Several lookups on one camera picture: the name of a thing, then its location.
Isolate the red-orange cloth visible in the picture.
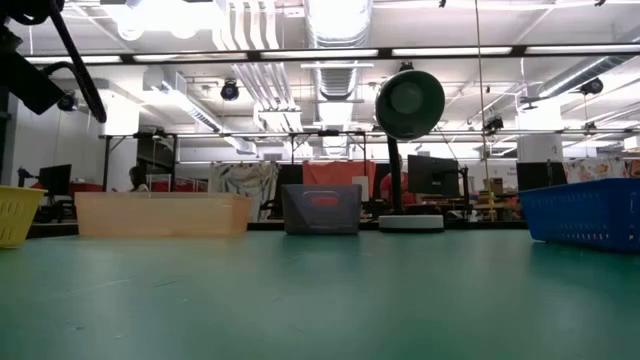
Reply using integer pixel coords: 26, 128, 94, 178
301, 160, 378, 202

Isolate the grey translucent bin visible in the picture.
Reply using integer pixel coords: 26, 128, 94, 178
280, 183, 364, 236

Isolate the person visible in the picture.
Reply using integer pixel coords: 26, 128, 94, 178
378, 154, 419, 206
127, 165, 150, 194

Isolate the grey painted cloth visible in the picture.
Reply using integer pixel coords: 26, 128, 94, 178
208, 162, 281, 224

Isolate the black monitor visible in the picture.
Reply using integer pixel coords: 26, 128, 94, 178
515, 161, 569, 192
37, 163, 73, 198
407, 155, 462, 199

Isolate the white desk lamp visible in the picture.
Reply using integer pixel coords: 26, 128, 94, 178
374, 68, 447, 234

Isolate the orange translucent bin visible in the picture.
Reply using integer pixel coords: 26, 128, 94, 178
74, 191, 253, 238

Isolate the rig light bar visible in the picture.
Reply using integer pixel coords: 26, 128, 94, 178
22, 44, 640, 69

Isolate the blue plastic basket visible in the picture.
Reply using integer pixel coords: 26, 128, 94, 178
518, 177, 640, 253

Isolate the colourful patterned cloth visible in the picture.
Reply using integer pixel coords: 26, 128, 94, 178
562, 157, 640, 187

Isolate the yellow plastic basket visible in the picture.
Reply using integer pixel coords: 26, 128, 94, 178
0, 185, 48, 250

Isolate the hanging cord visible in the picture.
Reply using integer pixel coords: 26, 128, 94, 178
472, 0, 490, 174

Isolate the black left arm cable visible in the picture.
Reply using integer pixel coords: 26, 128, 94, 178
42, 0, 108, 125

